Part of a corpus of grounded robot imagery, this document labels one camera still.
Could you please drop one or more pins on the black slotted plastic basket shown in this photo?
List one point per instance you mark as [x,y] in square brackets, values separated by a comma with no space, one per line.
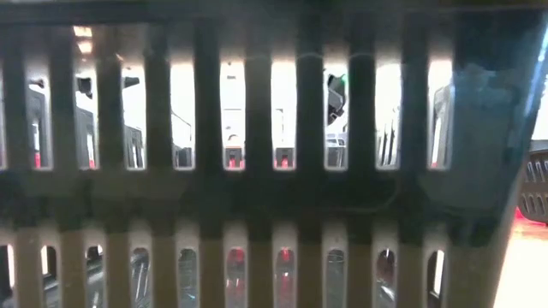
[540,150]
[257,192]

